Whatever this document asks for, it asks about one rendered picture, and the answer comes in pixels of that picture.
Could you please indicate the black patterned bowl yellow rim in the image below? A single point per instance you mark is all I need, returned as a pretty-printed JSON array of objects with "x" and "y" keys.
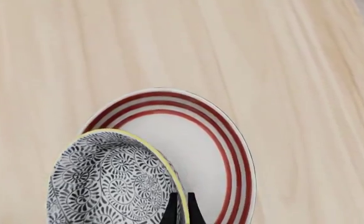
[{"x": 107, "y": 177}]

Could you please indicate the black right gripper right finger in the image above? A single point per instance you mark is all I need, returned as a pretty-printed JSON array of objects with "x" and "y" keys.
[{"x": 193, "y": 211}]

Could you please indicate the white plate with red rings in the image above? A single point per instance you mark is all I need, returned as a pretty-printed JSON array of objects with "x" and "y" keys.
[{"x": 200, "y": 149}]

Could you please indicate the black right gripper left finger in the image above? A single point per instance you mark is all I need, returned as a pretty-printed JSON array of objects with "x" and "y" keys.
[{"x": 170, "y": 211}]

